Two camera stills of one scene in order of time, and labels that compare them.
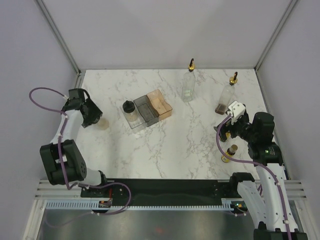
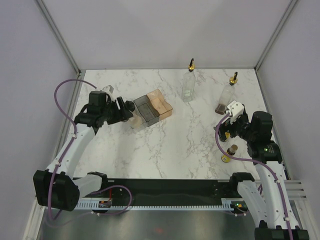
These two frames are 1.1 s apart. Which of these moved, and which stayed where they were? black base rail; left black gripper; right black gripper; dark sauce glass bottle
Moved: left black gripper
Stayed: black base rail; right black gripper; dark sauce glass bottle
